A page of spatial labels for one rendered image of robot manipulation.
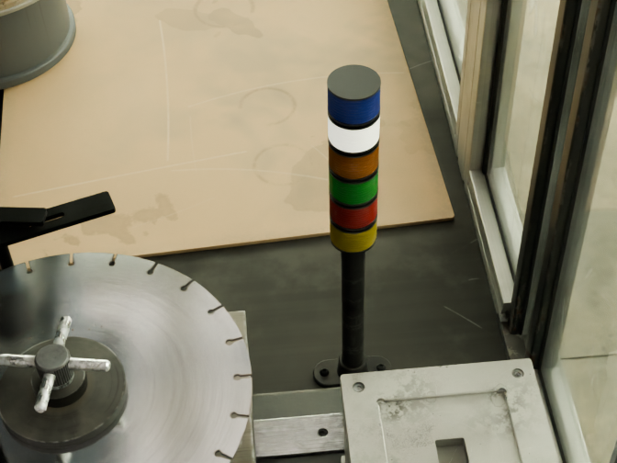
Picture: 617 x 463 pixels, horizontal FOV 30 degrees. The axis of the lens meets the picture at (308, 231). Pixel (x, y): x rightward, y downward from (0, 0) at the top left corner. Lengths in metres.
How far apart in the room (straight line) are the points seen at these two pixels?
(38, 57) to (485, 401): 0.85
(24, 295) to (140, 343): 0.13
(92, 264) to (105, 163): 0.40
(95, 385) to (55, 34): 0.75
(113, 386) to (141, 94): 0.67
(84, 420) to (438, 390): 0.32
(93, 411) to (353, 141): 0.32
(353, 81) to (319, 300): 0.43
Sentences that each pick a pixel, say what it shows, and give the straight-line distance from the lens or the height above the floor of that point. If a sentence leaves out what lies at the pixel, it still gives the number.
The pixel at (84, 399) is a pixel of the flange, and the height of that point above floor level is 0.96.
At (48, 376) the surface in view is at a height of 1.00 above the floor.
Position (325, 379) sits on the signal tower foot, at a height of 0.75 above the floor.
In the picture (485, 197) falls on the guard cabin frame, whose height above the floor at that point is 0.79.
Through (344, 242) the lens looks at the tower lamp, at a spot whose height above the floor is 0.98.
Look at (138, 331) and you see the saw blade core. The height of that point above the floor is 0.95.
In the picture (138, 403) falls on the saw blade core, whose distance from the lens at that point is 1.02.
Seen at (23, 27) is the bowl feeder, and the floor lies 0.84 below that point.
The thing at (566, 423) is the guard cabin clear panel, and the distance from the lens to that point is 1.15.
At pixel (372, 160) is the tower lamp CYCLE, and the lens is 1.01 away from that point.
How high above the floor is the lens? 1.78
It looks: 47 degrees down
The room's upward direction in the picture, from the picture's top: 2 degrees counter-clockwise
